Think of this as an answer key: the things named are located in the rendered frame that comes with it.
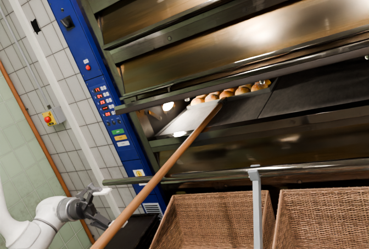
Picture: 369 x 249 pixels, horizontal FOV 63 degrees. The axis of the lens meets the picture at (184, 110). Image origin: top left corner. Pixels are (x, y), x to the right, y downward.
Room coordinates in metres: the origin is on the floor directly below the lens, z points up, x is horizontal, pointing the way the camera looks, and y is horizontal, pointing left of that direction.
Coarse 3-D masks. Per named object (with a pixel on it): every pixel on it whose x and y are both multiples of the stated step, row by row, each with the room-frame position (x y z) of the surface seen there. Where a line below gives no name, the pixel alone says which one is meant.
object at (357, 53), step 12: (360, 48) 0.89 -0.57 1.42; (312, 60) 0.97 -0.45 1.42; (324, 60) 0.95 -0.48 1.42; (336, 60) 0.93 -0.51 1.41; (276, 72) 1.03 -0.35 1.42; (288, 72) 1.01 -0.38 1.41; (228, 84) 1.13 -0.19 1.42; (240, 84) 1.11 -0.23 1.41; (180, 96) 1.25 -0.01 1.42; (192, 96) 1.22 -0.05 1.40; (132, 108) 1.40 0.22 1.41; (144, 108) 1.36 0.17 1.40
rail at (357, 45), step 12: (336, 48) 0.93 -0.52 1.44; (348, 48) 0.91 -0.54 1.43; (288, 60) 1.01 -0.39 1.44; (300, 60) 0.99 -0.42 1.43; (252, 72) 1.08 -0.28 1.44; (264, 72) 1.06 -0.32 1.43; (204, 84) 1.19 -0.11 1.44; (216, 84) 1.16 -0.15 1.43; (156, 96) 1.32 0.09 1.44; (168, 96) 1.29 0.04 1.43; (120, 108) 1.44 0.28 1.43
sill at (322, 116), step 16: (304, 112) 1.17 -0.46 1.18; (320, 112) 1.11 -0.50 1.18; (336, 112) 1.08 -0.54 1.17; (352, 112) 1.05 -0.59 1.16; (368, 112) 1.02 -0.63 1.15; (208, 128) 1.43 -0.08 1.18; (224, 128) 1.34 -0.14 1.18; (240, 128) 1.29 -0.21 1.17; (256, 128) 1.25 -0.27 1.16; (272, 128) 1.22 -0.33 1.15; (160, 144) 1.55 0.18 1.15
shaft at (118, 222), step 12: (216, 108) 1.61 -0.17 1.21; (204, 120) 1.47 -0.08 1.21; (192, 132) 1.36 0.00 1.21; (180, 156) 1.20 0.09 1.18; (168, 168) 1.11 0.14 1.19; (156, 180) 1.03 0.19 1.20; (144, 192) 0.97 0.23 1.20; (132, 204) 0.91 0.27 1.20; (120, 216) 0.86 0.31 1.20; (108, 228) 0.82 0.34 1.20; (120, 228) 0.84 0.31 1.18; (108, 240) 0.79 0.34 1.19
